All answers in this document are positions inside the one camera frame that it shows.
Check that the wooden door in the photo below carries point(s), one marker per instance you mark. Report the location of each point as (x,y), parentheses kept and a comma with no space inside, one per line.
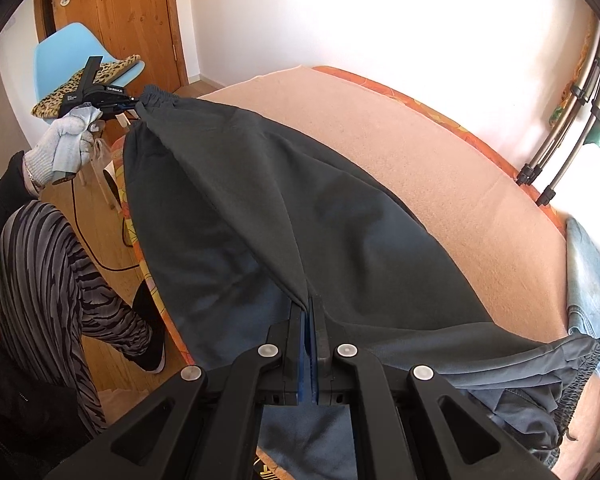
(125,15)

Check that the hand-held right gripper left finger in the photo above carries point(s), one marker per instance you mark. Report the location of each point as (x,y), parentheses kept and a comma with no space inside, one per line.
(304,365)

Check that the person's black shoe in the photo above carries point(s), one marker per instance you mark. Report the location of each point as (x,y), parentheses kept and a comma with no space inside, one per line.
(152,325)

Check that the peach blanket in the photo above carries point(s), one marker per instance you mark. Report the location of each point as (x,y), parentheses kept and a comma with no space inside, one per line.
(430,185)

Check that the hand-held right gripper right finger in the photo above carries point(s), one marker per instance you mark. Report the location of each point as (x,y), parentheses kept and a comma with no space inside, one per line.
(319,325)

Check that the leopard print cushion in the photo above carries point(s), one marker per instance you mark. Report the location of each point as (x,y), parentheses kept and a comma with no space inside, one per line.
(62,95)

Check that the person's left hand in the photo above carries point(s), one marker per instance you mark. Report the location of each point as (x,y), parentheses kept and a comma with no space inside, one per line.
(67,145)

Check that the person's left forearm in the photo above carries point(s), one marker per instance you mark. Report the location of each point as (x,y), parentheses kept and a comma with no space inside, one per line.
(0,195)

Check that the person's striped trouser leg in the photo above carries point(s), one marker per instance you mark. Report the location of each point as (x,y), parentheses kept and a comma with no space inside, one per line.
(45,285)

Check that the light blue chair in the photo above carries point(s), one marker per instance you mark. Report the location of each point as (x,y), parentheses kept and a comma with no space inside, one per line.
(65,52)

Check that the light blue jeans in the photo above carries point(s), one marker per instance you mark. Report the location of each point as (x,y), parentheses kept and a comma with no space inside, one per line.
(592,285)

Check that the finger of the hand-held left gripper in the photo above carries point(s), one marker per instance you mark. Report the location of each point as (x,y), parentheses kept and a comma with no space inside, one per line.
(128,106)

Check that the orange floral mattress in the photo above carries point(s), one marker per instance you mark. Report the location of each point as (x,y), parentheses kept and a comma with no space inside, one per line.
(370,81)

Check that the dark grey pants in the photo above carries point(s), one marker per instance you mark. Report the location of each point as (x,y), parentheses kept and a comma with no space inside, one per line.
(290,200)

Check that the metal tripod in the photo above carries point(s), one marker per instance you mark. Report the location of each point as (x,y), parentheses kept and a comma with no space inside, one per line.
(570,125)

